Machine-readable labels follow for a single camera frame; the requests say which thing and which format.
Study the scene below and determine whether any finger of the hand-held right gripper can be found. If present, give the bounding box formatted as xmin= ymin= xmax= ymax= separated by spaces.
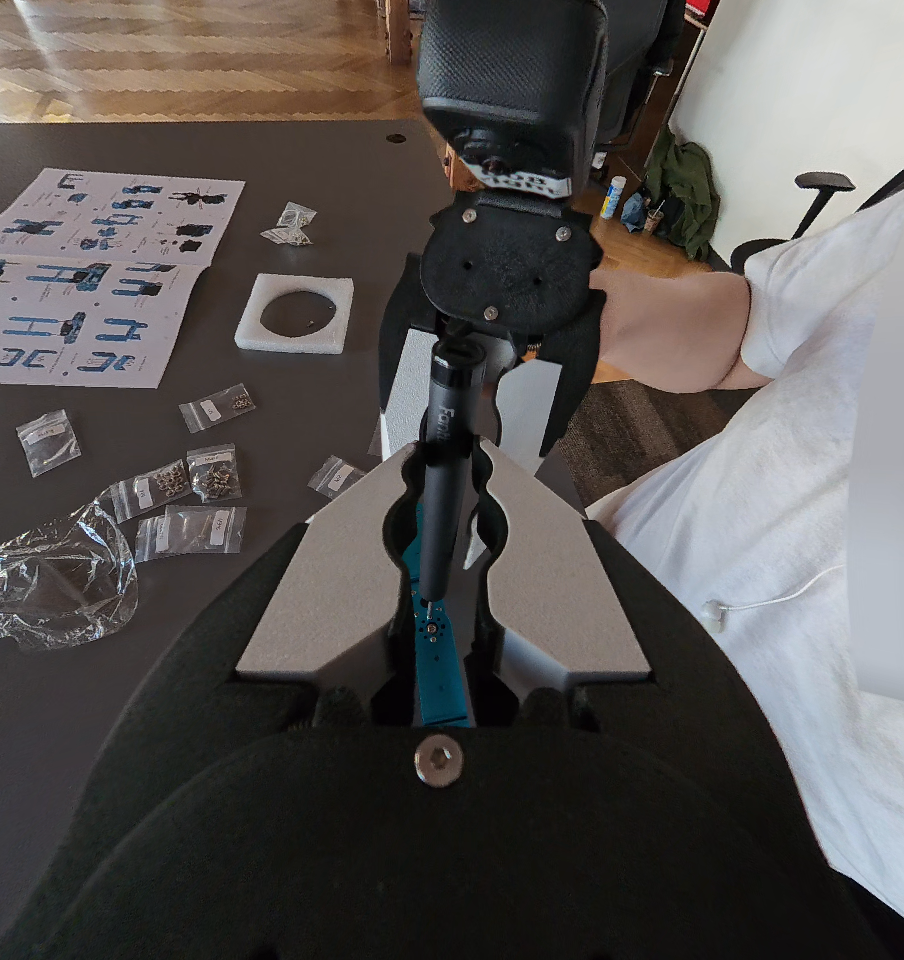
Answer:
xmin=463 ymin=360 xmax=563 ymax=573
xmin=380 ymin=328 xmax=440 ymax=462

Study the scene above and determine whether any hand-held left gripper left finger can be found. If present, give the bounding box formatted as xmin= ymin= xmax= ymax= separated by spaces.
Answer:
xmin=234 ymin=441 xmax=425 ymax=689

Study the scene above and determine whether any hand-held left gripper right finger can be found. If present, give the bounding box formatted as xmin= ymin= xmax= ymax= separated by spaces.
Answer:
xmin=480 ymin=439 xmax=653 ymax=693

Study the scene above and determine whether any black electric screwdriver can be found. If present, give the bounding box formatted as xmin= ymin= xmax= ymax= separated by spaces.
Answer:
xmin=414 ymin=341 xmax=488 ymax=625

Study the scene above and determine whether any blue metal toy robot arm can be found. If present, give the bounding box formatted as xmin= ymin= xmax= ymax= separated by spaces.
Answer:
xmin=403 ymin=502 xmax=474 ymax=729

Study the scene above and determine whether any dark grey desk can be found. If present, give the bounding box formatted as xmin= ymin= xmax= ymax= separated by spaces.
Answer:
xmin=0 ymin=120 xmax=590 ymax=950

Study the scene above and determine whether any large clear labelled zip bag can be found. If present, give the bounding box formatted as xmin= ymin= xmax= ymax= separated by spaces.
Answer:
xmin=134 ymin=504 xmax=249 ymax=565

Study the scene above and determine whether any green jacket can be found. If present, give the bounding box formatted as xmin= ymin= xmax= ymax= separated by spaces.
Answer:
xmin=641 ymin=126 xmax=725 ymax=261

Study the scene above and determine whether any clear zip bag of nuts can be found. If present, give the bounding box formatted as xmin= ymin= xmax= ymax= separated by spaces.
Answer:
xmin=109 ymin=457 xmax=194 ymax=525

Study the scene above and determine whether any person's white shirt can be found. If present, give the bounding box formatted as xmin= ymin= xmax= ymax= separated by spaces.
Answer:
xmin=585 ymin=150 xmax=904 ymax=918

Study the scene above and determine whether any black office chair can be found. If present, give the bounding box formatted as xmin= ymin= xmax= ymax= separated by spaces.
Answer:
xmin=728 ymin=171 xmax=861 ymax=276
xmin=598 ymin=0 xmax=691 ymax=149

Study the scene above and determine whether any crumpled clear plastic wrap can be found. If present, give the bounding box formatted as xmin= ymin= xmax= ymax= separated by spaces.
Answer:
xmin=0 ymin=497 xmax=141 ymax=651

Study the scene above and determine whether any printed instruction sheet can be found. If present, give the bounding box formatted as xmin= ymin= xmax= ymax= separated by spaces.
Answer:
xmin=0 ymin=167 xmax=248 ymax=391

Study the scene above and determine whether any white wired earphone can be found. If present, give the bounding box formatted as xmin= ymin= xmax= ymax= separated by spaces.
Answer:
xmin=701 ymin=561 xmax=848 ymax=636

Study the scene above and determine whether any white foam square frame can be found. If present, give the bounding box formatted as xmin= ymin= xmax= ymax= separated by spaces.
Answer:
xmin=233 ymin=272 xmax=357 ymax=355

